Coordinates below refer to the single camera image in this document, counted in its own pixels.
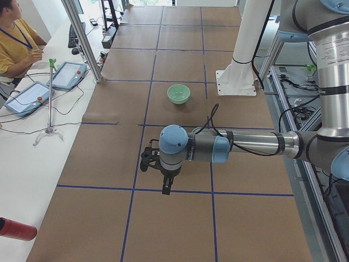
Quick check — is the aluminium side frame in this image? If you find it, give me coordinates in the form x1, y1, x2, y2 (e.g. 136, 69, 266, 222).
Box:
260, 32, 348, 261

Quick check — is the black power strip box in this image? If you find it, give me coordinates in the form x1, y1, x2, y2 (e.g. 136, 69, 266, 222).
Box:
101, 27, 117, 49

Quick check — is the black computer mouse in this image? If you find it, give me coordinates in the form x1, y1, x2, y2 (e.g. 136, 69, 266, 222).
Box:
71, 48, 80, 55

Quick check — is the red cylinder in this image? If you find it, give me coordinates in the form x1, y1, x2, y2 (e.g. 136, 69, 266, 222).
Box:
1, 217, 38, 241

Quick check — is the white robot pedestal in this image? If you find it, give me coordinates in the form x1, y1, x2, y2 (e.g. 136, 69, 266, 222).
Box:
216, 0, 274, 96

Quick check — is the far blue teach pendant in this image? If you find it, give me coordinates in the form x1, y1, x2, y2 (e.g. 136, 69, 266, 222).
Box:
52, 61, 87, 91

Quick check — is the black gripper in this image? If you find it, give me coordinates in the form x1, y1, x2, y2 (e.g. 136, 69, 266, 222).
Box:
160, 169, 180, 195

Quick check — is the blue teach pendant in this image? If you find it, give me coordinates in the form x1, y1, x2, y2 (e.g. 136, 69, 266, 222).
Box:
4, 81, 50, 116
52, 61, 87, 91

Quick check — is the aluminium frame post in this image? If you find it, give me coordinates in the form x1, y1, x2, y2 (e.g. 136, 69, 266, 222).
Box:
62, 0, 103, 83

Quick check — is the metal stand with green clip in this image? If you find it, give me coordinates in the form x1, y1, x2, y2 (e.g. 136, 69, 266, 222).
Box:
33, 58, 64, 147

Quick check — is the black keyboard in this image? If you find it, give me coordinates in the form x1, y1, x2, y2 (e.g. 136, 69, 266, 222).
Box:
68, 24, 79, 49

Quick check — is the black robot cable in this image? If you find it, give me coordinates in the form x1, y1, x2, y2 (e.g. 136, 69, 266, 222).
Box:
196, 103, 284, 157

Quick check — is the near blue teach pendant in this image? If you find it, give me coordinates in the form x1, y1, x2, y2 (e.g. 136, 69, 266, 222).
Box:
4, 81, 50, 116

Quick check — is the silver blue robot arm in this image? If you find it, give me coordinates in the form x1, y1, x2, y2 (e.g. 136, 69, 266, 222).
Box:
155, 1, 348, 195

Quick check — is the person in yellow shirt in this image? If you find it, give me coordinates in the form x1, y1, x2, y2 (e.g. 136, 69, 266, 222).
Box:
1, 1, 46, 79

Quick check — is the green bowl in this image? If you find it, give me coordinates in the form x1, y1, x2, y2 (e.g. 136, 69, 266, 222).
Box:
167, 84, 191, 105

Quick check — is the black metal rack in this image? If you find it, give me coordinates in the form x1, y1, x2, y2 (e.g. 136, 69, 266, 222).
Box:
100, 0, 121, 31

